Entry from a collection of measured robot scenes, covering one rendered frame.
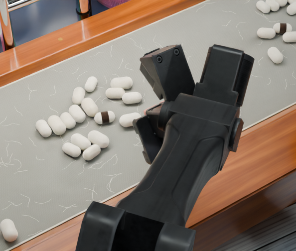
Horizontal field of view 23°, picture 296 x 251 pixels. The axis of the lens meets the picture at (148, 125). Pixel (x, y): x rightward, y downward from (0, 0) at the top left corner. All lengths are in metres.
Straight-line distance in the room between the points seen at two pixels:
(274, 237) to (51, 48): 0.50
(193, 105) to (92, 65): 0.53
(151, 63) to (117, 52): 0.43
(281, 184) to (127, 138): 0.25
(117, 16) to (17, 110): 0.26
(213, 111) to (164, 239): 0.22
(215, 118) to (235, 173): 0.34
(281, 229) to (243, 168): 0.12
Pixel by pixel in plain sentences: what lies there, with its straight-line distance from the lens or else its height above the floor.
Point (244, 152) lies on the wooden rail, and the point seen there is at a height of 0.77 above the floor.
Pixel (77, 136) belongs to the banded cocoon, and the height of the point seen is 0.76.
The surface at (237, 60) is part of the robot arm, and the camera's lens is 0.83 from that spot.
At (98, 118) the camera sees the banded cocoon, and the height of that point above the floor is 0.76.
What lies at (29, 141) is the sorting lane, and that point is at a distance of 1.17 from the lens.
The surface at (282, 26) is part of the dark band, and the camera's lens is 1.34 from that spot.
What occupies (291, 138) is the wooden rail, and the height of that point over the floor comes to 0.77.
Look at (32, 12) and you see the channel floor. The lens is 1.50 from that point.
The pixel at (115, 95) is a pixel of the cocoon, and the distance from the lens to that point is 1.21.
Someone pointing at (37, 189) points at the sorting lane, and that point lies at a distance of 1.11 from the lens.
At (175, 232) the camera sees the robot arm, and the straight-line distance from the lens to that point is 0.59.
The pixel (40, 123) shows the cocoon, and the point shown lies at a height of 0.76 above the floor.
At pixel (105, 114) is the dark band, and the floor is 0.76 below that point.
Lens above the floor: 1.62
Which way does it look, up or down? 49 degrees down
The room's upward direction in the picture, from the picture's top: straight up
